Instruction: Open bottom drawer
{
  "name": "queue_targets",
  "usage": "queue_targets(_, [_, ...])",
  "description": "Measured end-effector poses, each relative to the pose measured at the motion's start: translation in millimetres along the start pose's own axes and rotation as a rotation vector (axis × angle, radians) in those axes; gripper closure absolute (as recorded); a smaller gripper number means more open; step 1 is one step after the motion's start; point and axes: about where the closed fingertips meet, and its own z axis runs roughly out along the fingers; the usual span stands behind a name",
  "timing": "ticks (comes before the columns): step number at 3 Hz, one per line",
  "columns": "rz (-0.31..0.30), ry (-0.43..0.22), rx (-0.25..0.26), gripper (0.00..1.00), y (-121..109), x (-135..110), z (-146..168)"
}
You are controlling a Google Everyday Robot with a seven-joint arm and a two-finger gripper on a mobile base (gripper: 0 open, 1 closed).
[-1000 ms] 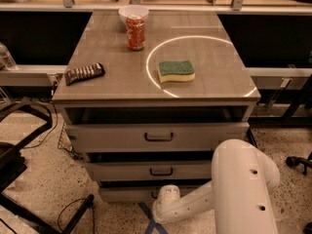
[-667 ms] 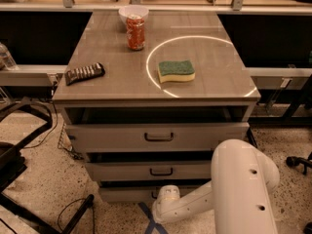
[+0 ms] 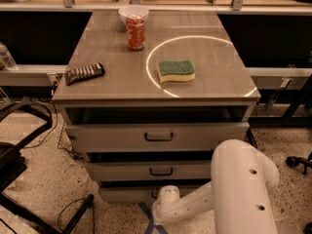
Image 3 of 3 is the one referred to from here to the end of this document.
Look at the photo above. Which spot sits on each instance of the grey bottom drawer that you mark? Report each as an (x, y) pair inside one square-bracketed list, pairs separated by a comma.
[(129, 193)]

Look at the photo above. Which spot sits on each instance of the grey drawer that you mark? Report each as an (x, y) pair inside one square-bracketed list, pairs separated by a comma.
[(153, 137), (129, 193), (149, 170)]

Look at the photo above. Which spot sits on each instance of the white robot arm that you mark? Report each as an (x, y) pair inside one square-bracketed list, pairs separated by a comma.
[(242, 178)]

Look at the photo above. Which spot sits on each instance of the grey wooden drawer cabinet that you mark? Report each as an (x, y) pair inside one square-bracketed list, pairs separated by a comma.
[(130, 91)]

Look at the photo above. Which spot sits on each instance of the grey middle drawer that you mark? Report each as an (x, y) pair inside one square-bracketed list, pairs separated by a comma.
[(149, 170)]

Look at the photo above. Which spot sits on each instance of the grey top drawer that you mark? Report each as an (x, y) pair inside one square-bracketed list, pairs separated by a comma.
[(153, 137)]

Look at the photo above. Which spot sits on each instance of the green yellow sponge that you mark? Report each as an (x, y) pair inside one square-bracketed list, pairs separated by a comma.
[(176, 71)]

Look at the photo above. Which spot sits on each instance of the dark snack bar packet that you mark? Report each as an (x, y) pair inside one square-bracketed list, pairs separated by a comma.
[(84, 73)]

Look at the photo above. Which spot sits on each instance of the orange soda can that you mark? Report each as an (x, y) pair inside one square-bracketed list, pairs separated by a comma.
[(135, 32)]

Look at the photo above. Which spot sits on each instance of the white bowl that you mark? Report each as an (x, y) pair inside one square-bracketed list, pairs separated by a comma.
[(126, 11)]

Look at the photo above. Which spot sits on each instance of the blue tape cross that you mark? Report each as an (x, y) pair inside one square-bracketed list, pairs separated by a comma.
[(151, 225)]

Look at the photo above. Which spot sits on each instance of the black chair caster base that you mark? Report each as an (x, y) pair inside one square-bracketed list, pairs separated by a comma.
[(294, 161)]

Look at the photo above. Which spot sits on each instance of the clear plastic water bottle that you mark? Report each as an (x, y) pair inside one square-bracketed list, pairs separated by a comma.
[(6, 60)]

